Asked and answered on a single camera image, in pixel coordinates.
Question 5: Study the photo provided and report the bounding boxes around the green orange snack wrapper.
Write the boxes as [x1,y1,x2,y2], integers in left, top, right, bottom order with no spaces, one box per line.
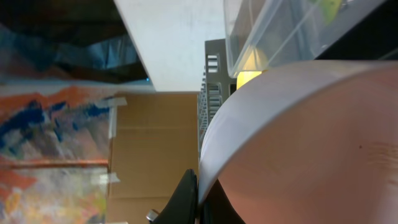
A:
[310,0,344,25]

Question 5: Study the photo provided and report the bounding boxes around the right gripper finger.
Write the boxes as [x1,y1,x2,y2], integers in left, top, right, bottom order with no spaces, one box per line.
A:
[146,169,198,224]

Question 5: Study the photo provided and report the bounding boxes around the cardboard box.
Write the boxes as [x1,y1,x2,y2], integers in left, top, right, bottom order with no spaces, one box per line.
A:
[106,93,198,223]

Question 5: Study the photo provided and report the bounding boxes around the grey plastic dishwasher rack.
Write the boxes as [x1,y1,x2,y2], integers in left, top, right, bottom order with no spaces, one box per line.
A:
[197,39,236,151]

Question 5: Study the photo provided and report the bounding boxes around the colourful painted sheet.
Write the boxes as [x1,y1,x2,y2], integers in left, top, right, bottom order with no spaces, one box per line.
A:
[1,84,127,223]

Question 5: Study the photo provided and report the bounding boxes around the pink white bowl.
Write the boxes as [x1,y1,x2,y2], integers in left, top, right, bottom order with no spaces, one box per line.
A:
[198,60,397,223]

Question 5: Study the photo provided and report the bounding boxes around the yellow plate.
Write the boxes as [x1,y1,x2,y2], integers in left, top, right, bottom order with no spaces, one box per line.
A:
[236,48,268,89]

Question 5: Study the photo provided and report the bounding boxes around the clear plastic waste bin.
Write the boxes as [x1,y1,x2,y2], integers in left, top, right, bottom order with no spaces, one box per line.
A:
[223,0,385,78]

